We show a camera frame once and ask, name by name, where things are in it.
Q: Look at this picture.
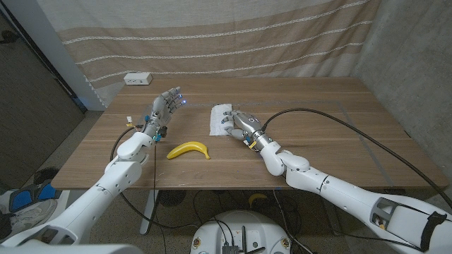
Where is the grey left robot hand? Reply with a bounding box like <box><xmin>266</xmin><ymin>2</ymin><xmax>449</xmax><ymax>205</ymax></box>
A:
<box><xmin>143</xmin><ymin>86</ymin><xmax>186</xmax><ymax>140</ymax></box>

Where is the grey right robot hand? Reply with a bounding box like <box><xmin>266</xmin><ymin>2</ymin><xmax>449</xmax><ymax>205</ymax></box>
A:
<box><xmin>220</xmin><ymin>109</ymin><xmax>273</xmax><ymax>151</ymax></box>

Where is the white cloth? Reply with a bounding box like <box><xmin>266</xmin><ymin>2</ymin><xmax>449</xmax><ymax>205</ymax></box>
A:
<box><xmin>209</xmin><ymin>103</ymin><xmax>236</xmax><ymax>137</ymax></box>

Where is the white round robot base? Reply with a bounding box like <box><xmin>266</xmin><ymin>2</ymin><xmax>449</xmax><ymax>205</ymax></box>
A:
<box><xmin>189</xmin><ymin>210</ymin><xmax>293</xmax><ymax>254</ymax></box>

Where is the yellow toy banana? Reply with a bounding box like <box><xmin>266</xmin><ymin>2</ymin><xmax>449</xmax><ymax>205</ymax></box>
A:
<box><xmin>167</xmin><ymin>141</ymin><xmax>211</xmax><ymax>161</ymax></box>

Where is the yellow banana under table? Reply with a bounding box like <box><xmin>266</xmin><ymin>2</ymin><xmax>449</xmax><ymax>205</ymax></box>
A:
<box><xmin>248</xmin><ymin>193</ymin><xmax>268</xmax><ymax>208</ymax></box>

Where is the white power strip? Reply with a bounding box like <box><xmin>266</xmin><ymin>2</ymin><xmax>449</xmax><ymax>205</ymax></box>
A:
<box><xmin>123</xmin><ymin>72</ymin><xmax>153</xmax><ymax>86</ymax></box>

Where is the beige striped curtain backdrop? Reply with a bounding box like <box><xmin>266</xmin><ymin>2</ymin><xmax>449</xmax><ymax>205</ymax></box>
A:
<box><xmin>35</xmin><ymin>0</ymin><xmax>382</xmax><ymax>107</ymax></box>

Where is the black round floor fan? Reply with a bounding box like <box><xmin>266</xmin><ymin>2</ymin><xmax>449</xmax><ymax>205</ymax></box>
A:
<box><xmin>158</xmin><ymin>190</ymin><xmax>187</xmax><ymax>207</ymax></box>

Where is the white table leg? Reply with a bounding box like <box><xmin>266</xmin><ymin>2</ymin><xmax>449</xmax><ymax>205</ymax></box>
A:
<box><xmin>139</xmin><ymin>190</ymin><xmax>160</xmax><ymax>236</ymax></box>

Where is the grey table leg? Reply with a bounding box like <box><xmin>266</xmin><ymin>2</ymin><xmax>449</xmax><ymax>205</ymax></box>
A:
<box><xmin>319</xmin><ymin>188</ymin><xmax>343</xmax><ymax>236</ymax></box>

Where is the dark round floor object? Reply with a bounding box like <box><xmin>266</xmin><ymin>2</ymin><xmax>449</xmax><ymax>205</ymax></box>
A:
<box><xmin>33</xmin><ymin>167</ymin><xmax>60</xmax><ymax>186</ymax></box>

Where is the blue black foot pedal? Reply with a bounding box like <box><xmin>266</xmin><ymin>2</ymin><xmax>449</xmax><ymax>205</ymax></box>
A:
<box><xmin>8</xmin><ymin>179</ymin><xmax>63</xmax><ymax>214</ymax></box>

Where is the white sneaker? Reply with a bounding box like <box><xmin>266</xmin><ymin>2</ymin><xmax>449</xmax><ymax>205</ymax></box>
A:
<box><xmin>8</xmin><ymin>199</ymin><xmax>59</xmax><ymax>237</ymax></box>

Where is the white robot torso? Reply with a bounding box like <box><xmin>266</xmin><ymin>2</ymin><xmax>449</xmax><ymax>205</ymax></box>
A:
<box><xmin>0</xmin><ymin>243</ymin><xmax>144</xmax><ymax>254</ymax></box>

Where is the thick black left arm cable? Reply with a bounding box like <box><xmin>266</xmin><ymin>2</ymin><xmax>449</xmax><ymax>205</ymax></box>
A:
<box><xmin>109</xmin><ymin>126</ymin><xmax>198</xmax><ymax>232</ymax></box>

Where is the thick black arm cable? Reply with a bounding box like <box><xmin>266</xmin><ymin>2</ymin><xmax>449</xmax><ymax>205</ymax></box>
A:
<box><xmin>261</xmin><ymin>107</ymin><xmax>452</xmax><ymax>209</ymax></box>
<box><xmin>109</xmin><ymin>126</ymin><xmax>198</xmax><ymax>232</ymax></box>

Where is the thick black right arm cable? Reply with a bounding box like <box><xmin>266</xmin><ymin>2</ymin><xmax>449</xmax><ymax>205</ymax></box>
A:
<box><xmin>261</xmin><ymin>107</ymin><xmax>452</xmax><ymax>209</ymax></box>

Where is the black arm strap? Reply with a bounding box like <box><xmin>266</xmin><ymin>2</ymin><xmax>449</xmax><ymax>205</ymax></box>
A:
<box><xmin>420</xmin><ymin>211</ymin><xmax>448</xmax><ymax>252</ymax></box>

